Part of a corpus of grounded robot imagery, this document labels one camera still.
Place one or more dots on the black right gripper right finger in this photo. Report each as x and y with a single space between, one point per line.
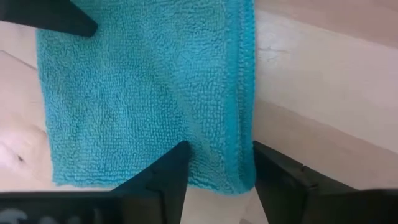
311 202

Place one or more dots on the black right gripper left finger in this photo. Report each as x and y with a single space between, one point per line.
124 205

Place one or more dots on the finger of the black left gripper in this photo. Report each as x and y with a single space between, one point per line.
40 15

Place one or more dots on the turquoise microfiber towel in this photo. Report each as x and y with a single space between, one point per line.
140 93

